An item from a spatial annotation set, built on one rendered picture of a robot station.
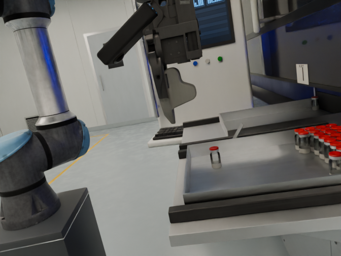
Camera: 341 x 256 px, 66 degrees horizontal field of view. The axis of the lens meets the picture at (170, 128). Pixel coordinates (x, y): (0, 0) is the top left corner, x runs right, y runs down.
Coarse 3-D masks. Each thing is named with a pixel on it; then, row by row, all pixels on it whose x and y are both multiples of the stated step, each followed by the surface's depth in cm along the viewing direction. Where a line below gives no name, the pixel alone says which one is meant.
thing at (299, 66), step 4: (296, 64) 84; (300, 64) 81; (304, 64) 78; (296, 68) 84; (300, 68) 81; (304, 68) 78; (300, 72) 81; (304, 72) 78; (300, 76) 82; (304, 76) 79; (308, 76) 77; (300, 80) 82; (304, 80) 79; (308, 80) 77; (308, 84) 77
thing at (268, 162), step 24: (216, 144) 66; (240, 144) 66; (264, 144) 65; (288, 144) 64; (192, 168) 61; (240, 168) 56; (264, 168) 54; (288, 168) 52; (312, 168) 50; (192, 192) 42; (216, 192) 42; (240, 192) 41; (264, 192) 41
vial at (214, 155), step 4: (212, 152) 57; (216, 152) 57; (212, 156) 57; (216, 156) 57; (212, 160) 58; (216, 160) 57; (220, 160) 58; (212, 164) 58; (216, 164) 57; (220, 164) 58; (216, 168) 58
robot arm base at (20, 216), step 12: (0, 192) 67; (12, 192) 66; (24, 192) 67; (36, 192) 69; (48, 192) 72; (12, 204) 67; (24, 204) 67; (36, 204) 69; (48, 204) 71; (60, 204) 76; (0, 216) 70; (12, 216) 67; (24, 216) 67; (36, 216) 68; (48, 216) 70; (12, 228) 67; (24, 228) 67
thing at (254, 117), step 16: (224, 112) 98; (240, 112) 98; (256, 112) 97; (272, 112) 97; (288, 112) 94; (304, 112) 90; (320, 112) 86; (224, 128) 82; (256, 128) 73; (272, 128) 72
